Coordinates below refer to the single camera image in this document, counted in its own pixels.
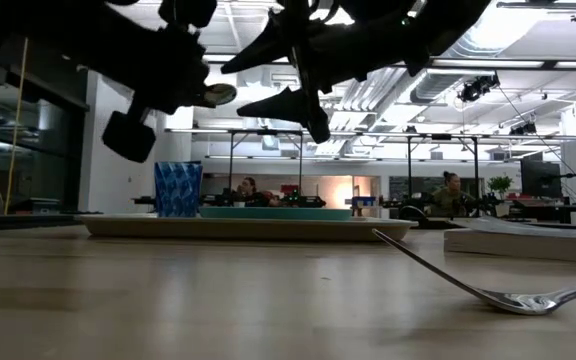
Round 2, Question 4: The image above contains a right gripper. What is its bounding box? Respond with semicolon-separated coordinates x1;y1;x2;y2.
219;0;398;146

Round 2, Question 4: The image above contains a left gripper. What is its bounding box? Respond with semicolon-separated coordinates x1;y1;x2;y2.
101;0;218;164

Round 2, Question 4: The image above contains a blue faceted plastic cup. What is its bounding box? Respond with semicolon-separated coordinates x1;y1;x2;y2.
153;160;204;219

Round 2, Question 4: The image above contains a turquoise round plate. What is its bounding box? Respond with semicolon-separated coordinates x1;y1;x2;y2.
198;206;354;222

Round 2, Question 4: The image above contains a beige plastic tray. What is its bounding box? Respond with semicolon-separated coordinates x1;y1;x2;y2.
78;213;418;244

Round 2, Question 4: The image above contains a silver fork red handle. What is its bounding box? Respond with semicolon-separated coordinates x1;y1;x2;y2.
371;228;576;317

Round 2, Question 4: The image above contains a person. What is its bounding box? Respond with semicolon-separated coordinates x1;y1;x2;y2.
234;175;275;208
429;170;475;219

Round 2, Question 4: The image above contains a long ceiling light strip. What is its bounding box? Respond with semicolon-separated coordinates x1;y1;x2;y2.
430;57;576;71

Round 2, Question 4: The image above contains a potted green office plant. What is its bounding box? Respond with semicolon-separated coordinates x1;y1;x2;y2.
486;174;515;218

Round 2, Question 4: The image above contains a black computer monitor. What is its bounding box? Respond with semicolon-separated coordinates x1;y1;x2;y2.
519;158;564;200

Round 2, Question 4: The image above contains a black paperback book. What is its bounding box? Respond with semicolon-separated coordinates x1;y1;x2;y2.
442;215;576;265

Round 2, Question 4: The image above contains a black robot station frame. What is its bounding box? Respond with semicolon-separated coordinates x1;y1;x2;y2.
167;127;305;195
367;132;562;202

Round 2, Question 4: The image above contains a silver ventilation duct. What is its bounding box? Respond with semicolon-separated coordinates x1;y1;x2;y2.
409;68;460;104

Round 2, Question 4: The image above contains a black ceiling camera cluster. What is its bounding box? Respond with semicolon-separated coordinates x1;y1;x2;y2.
456;73;501;104

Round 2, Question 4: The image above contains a black aluminium table frame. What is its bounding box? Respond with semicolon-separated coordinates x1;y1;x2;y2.
0;210;100;234

